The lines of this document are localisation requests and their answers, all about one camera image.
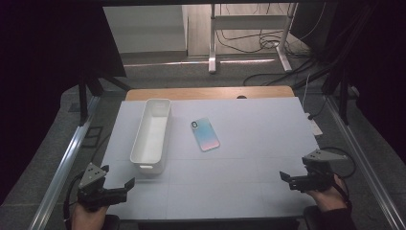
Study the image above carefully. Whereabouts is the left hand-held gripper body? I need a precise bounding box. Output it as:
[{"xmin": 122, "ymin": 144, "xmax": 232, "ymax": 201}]
[{"xmin": 76, "ymin": 162, "xmax": 128, "ymax": 213}]

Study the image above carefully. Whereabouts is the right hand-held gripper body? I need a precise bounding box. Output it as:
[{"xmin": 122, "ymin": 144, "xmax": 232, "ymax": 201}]
[{"xmin": 288, "ymin": 149, "xmax": 349, "ymax": 193}]

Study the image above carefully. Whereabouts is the white plastic storage bin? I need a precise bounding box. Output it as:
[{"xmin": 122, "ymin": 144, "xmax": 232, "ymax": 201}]
[{"xmin": 129, "ymin": 98, "xmax": 172, "ymax": 175}]

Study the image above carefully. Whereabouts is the pastel blue pink phone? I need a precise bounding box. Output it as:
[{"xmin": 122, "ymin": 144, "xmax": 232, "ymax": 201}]
[{"xmin": 190, "ymin": 117, "xmax": 221, "ymax": 152}]

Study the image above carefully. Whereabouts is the person's right hand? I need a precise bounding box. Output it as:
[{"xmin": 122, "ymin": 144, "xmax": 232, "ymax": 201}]
[{"xmin": 305, "ymin": 173, "xmax": 349, "ymax": 214}]

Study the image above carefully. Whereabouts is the person's left hand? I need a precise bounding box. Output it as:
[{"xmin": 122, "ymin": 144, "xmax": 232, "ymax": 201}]
[{"xmin": 70, "ymin": 203, "xmax": 109, "ymax": 230}]

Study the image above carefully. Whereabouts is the dark floor plate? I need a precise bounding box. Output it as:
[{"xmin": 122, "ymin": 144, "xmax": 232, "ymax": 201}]
[{"xmin": 80, "ymin": 126, "xmax": 103, "ymax": 149}]

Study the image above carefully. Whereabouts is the white table mat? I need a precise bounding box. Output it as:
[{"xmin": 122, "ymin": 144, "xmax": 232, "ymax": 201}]
[{"xmin": 101, "ymin": 96, "xmax": 320, "ymax": 221}]

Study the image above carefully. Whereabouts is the white power strip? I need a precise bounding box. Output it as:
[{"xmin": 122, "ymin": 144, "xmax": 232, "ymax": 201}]
[{"xmin": 304, "ymin": 112, "xmax": 324, "ymax": 137}]

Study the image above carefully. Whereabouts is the black metal stand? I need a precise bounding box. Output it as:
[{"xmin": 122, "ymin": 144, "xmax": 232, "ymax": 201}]
[
  {"xmin": 322, "ymin": 63, "xmax": 352, "ymax": 126},
  {"xmin": 78, "ymin": 70, "xmax": 132, "ymax": 127}
]

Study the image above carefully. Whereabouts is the black curtain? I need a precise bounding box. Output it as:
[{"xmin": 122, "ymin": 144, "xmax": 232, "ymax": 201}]
[
  {"xmin": 322, "ymin": 0, "xmax": 406, "ymax": 167},
  {"xmin": 0, "ymin": 0, "xmax": 127, "ymax": 205}
]

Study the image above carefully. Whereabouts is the wooden table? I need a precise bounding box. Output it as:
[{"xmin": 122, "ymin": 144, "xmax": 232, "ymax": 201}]
[{"xmin": 124, "ymin": 85, "xmax": 295, "ymax": 102}]

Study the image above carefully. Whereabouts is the white cabinet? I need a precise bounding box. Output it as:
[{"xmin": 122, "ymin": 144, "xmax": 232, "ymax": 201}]
[{"xmin": 102, "ymin": 4, "xmax": 190, "ymax": 60}]

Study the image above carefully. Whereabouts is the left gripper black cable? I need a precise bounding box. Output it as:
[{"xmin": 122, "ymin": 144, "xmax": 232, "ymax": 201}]
[{"xmin": 62, "ymin": 172, "xmax": 84, "ymax": 226}]

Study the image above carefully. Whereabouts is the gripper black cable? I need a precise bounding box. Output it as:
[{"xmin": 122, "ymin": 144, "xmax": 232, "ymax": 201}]
[
  {"xmin": 62, "ymin": 172, "xmax": 84, "ymax": 226},
  {"xmin": 320, "ymin": 146, "xmax": 357, "ymax": 180}
]

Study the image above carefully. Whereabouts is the aluminium frame rail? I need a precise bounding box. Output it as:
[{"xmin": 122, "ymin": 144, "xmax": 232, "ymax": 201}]
[
  {"xmin": 325, "ymin": 95, "xmax": 406, "ymax": 230},
  {"xmin": 28, "ymin": 95, "xmax": 102, "ymax": 230}
]

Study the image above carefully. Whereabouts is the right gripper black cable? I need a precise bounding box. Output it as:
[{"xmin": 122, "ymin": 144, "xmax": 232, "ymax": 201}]
[{"xmin": 320, "ymin": 146, "xmax": 357, "ymax": 180}]

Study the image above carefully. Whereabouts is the black plugged power cable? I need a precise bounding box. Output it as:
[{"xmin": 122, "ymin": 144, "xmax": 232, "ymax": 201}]
[{"xmin": 307, "ymin": 95, "xmax": 329, "ymax": 121}]

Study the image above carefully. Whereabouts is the thin white cable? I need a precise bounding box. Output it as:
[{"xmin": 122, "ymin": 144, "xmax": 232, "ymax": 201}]
[{"xmin": 301, "ymin": 73, "xmax": 312, "ymax": 109}]

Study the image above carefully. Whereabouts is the black floor cable bundle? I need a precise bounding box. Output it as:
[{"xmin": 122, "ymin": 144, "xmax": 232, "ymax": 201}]
[{"xmin": 214, "ymin": 3, "xmax": 319, "ymax": 87}]

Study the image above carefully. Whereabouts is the white desk frame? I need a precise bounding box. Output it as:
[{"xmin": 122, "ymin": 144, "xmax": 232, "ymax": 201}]
[{"xmin": 208, "ymin": 3, "xmax": 299, "ymax": 75}]

